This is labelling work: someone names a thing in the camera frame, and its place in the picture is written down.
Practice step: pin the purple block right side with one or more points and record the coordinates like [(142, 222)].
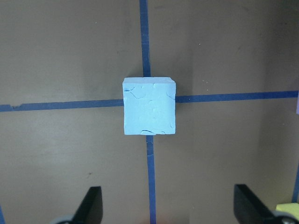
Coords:
[(297, 105)]

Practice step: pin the yellow foam block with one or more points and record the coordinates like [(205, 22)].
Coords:
[(291, 208)]

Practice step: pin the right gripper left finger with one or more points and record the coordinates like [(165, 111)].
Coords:
[(90, 210)]

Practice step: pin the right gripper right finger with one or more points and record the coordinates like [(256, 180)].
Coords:
[(248, 208)]

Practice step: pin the light blue block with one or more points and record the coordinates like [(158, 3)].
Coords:
[(149, 105)]

